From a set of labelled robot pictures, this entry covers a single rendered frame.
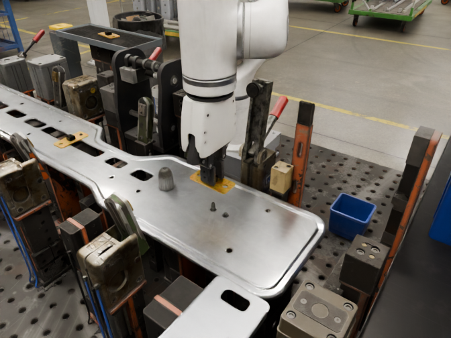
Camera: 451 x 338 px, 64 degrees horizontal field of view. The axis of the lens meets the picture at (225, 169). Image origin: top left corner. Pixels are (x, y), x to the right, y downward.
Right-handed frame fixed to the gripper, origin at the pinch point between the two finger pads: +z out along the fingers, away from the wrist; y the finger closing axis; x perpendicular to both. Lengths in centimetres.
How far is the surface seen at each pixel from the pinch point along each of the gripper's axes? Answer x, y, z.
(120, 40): -62, -33, -7
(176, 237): -0.5, 10.0, 9.3
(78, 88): -59, -13, 2
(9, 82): -102, -13, 10
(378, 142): -17, -236, 110
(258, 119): 0.2, -15.1, -4.2
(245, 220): 6.8, -1.1, 9.3
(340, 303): 29.1, 10.4, 3.5
